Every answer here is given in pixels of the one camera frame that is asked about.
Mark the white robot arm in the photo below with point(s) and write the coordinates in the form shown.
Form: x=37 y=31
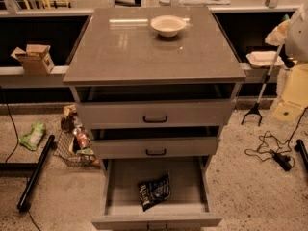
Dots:
x=293 y=33

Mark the grey drawer cabinet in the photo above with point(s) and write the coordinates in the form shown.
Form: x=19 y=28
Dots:
x=119 y=48

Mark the grey top drawer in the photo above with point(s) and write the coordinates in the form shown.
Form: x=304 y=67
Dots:
x=156 y=105

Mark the grey middle drawer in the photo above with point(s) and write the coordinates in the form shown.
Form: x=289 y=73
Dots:
x=156 y=142

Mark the grey open bottom drawer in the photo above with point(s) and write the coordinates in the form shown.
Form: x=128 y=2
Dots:
x=187 y=206

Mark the green snack bag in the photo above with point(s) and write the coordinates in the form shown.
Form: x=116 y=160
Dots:
x=32 y=139

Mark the white bowl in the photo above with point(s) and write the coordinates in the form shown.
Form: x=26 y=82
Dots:
x=168 y=25

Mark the reacher grabber tool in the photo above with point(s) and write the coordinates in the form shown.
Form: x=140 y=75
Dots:
x=266 y=77

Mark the white takeout container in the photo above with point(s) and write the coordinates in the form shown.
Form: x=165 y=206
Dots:
x=259 y=59

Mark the cardboard box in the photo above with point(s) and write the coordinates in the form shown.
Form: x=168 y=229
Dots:
x=35 y=59

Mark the black metal stand leg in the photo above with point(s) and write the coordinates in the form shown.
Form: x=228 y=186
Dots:
x=30 y=170

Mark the black right stand leg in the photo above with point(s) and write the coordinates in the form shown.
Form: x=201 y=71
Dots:
x=300 y=147

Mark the wire basket with snacks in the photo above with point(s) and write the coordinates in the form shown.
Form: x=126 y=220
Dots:
x=67 y=146

